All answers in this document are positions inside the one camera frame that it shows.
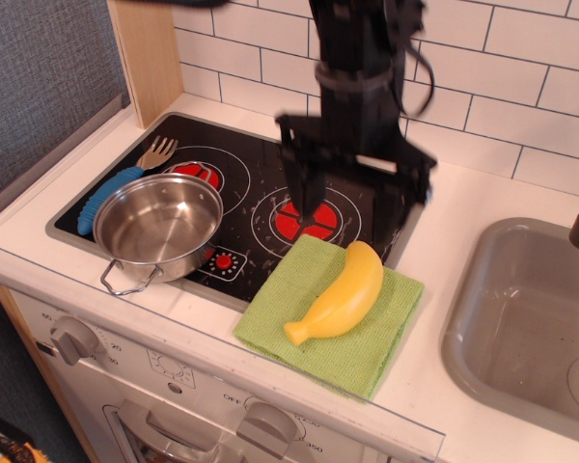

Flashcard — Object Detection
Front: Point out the black toy stovetop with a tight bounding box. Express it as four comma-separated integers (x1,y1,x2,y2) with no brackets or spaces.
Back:
44,112,432,313

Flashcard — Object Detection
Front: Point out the oven door handle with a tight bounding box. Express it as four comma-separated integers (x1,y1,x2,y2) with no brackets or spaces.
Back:
114,400,247,462

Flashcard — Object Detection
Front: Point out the grey right oven knob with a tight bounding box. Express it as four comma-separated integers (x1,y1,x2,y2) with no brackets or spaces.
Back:
236,402,298,459

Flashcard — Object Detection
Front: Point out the stainless steel pot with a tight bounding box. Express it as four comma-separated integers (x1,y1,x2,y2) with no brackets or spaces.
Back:
93,171,224,296

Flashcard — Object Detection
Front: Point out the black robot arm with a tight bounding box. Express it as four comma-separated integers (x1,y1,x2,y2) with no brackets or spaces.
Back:
276,1,435,228

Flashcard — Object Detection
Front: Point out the green folded cloth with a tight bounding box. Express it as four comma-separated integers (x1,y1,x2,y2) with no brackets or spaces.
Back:
234,235,424,399

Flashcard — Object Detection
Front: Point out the yellow plastic banana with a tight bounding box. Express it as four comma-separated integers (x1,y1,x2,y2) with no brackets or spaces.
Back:
284,241,384,346

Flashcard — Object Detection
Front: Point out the grey left oven knob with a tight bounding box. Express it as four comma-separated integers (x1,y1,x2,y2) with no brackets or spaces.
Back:
50,316,99,366

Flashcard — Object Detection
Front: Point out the wooden post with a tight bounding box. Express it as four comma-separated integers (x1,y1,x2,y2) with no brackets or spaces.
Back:
107,0,183,128

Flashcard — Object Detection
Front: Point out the grey sink basin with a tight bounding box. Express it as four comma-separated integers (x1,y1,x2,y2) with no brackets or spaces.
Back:
442,217,579,442

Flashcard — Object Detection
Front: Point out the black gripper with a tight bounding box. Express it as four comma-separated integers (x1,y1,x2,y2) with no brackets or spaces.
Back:
276,76,436,218

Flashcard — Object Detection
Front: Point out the blue handled toy fork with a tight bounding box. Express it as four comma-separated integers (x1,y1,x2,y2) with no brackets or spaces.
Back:
76,135,179,236

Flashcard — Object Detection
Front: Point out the grey oven knob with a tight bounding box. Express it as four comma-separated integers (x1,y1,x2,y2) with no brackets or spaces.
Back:
50,316,99,366
236,402,298,459

